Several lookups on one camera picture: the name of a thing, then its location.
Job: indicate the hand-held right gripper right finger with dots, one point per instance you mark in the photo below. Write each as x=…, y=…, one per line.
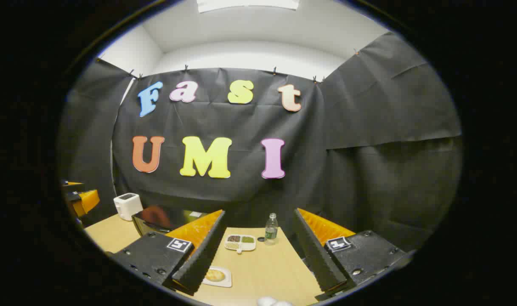
x=320, y=259

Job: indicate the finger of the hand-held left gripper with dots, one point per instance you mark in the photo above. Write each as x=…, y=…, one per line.
x=87, y=202
x=73, y=183

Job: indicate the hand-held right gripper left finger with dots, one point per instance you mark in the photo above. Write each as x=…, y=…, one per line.
x=203, y=259

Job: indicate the white square plate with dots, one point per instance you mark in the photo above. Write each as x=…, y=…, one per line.
x=227, y=283

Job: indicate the black electric oven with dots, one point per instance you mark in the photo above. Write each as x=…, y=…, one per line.
x=169, y=216

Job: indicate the white divided grain dish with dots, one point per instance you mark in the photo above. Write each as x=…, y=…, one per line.
x=240, y=244

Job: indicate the white toaster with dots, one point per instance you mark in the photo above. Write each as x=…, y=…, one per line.
x=128, y=206

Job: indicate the clear plastic water bottle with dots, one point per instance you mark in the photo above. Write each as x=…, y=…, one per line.
x=271, y=233

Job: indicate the black backdrop cloth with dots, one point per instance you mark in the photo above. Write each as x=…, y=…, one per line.
x=241, y=123

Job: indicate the ceiling light panel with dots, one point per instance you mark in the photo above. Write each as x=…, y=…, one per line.
x=247, y=4

